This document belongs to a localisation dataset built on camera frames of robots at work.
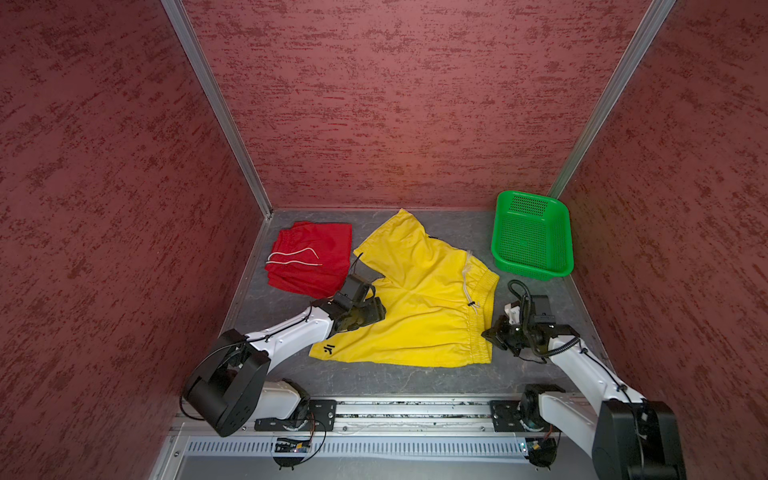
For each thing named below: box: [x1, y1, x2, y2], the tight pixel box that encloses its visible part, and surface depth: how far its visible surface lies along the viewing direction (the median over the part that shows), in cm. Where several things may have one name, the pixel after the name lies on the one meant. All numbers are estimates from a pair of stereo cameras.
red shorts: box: [264, 221, 352, 299], surface depth 105 cm
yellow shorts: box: [309, 208, 500, 368], surface depth 93 cm
